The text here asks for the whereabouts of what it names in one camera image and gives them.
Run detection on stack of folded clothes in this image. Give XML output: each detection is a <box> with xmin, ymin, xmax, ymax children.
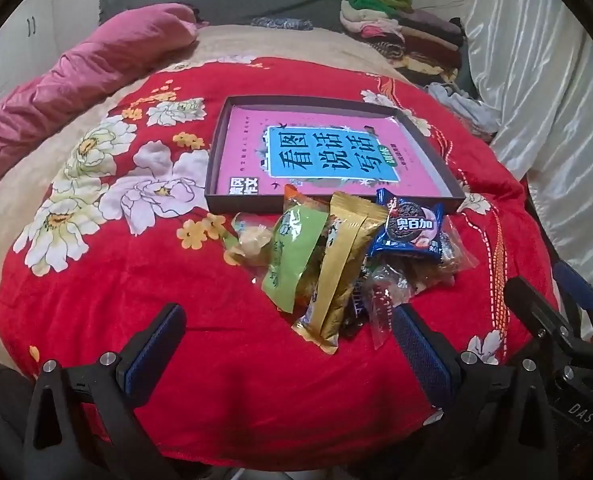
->
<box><xmin>339</xmin><ymin>0</ymin><xmax>464</xmax><ymax>86</ymax></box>

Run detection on pale crumpled cloth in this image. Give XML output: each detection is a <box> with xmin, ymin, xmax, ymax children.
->
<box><xmin>426</xmin><ymin>82</ymin><xmax>502</xmax><ymax>141</ymax></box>

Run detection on white satin curtain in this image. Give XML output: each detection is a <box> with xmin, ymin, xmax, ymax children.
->
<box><xmin>456</xmin><ymin>0</ymin><xmax>593</xmax><ymax>301</ymax></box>

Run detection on red floral blanket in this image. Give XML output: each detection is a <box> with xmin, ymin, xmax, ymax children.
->
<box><xmin>0</xmin><ymin>55</ymin><xmax>559</xmax><ymax>471</ymax></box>

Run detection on gold snack packet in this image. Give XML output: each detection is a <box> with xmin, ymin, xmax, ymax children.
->
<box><xmin>292</xmin><ymin>192</ymin><xmax>389</xmax><ymax>356</ymax></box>

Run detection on pink book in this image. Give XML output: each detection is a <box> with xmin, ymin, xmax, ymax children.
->
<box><xmin>224</xmin><ymin>106</ymin><xmax>452</xmax><ymax>196</ymax></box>

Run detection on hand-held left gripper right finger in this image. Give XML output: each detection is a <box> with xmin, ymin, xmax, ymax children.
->
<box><xmin>393</xmin><ymin>304</ymin><xmax>572</xmax><ymax>480</ymax></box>

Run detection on orange-edged pastry packet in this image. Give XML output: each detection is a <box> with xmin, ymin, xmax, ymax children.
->
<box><xmin>282</xmin><ymin>184</ymin><xmax>307</xmax><ymax>208</ymax></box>

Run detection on dark patterned cloth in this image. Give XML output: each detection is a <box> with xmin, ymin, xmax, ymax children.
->
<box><xmin>251</xmin><ymin>16</ymin><xmax>314</xmax><ymax>31</ymax></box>

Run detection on clear-wrapped pastry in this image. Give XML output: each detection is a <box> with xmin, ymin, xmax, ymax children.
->
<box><xmin>363</xmin><ymin>265</ymin><xmax>429</xmax><ymax>350</ymax></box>

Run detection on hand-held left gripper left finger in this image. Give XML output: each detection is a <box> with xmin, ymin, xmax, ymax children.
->
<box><xmin>22</xmin><ymin>302</ymin><xmax>188</xmax><ymax>480</ymax></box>

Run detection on small round pastries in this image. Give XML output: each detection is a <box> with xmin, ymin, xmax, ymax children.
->
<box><xmin>224</xmin><ymin>215</ymin><xmax>277</xmax><ymax>268</ymax></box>

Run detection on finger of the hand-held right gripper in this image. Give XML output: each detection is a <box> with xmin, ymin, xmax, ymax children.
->
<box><xmin>506</xmin><ymin>276</ymin><xmax>593</xmax><ymax>361</ymax></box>
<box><xmin>555</xmin><ymin>260</ymin><xmax>593</xmax><ymax>336</ymax></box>

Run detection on white wardrobe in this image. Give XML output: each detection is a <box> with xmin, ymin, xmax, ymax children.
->
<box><xmin>0</xmin><ymin>0</ymin><xmax>102</xmax><ymax>116</ymax></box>

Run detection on pink quilt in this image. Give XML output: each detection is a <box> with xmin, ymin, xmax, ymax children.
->
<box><xmin>0</xmin><ymin>4</ymin><xmax>200</xmax><ymax>201</ymax></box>

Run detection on green snack packet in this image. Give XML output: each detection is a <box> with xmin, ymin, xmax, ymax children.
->
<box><xmin>261</xmin><ymin>202</ymin><xmax>329</xmax><ymax>313</ymax></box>

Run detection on dark shallow cardboard box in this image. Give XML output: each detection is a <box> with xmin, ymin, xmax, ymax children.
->
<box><xmin>204</xmin><ymin>95</ymin><xmax>467</xmax><ymax>216</ymax></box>

